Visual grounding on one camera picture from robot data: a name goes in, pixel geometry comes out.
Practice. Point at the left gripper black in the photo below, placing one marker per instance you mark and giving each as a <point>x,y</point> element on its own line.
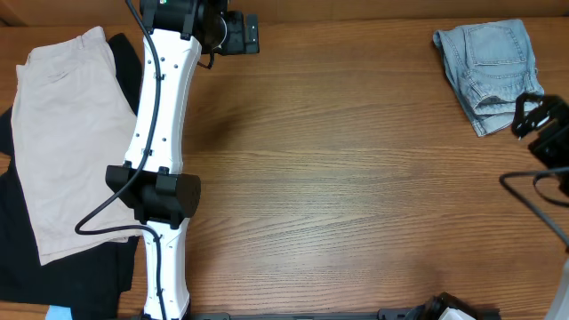
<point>252,33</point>

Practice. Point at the beige shorts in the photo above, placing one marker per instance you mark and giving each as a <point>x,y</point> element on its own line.
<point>70,121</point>

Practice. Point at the black garment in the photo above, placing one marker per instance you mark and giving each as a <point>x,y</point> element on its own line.
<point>88,282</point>

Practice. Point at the light blue cloth piece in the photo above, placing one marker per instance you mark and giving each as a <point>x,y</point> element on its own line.
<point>58,313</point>

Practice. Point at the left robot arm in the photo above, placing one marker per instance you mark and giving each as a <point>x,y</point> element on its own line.
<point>151,180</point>

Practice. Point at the light blue denim shorts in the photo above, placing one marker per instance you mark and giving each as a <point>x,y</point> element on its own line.
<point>488,66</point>

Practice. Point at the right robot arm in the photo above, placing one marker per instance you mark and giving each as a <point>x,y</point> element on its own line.
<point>559,306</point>

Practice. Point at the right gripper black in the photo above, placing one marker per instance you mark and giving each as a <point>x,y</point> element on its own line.
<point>538,117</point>

